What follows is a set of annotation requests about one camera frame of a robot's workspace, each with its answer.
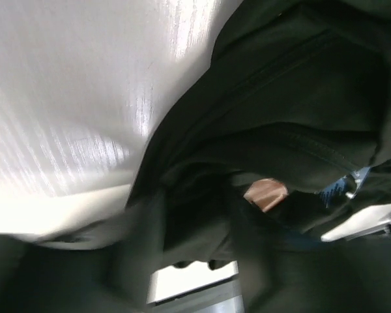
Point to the black t shirt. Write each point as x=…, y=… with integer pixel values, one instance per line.
x=298, y=94

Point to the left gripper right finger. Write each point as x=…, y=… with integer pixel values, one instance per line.
x=351, y=276

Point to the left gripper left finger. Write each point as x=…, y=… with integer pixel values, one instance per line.
x=105, y=267

